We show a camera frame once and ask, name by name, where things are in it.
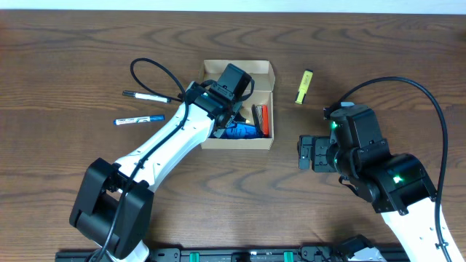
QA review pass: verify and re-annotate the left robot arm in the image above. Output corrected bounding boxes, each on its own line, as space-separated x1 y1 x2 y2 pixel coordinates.
69 63 255 261

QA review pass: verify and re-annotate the blue plastic tool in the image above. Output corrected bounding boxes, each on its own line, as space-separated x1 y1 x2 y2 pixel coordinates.
220 122 263 139

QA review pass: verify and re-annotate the red black stapler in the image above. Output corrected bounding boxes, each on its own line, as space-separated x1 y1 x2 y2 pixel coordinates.
252 105 269 138

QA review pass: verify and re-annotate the blue white marker pen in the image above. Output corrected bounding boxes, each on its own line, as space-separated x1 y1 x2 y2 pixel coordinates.
114 115 165 126

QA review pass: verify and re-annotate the black white marker pen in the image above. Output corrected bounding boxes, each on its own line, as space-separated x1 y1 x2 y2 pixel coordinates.
122 90 171 103

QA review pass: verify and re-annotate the yellow highlighter pen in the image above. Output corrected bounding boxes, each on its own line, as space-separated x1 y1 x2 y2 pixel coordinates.
295 69 314 105

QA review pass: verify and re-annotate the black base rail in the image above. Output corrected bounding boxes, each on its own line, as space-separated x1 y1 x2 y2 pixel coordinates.
54 239 411 262

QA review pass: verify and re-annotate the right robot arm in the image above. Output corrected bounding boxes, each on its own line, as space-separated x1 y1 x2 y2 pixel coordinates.
297 105 463 261

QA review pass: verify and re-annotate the cardboard box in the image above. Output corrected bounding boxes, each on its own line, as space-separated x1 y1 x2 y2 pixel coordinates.
199 60 275 150

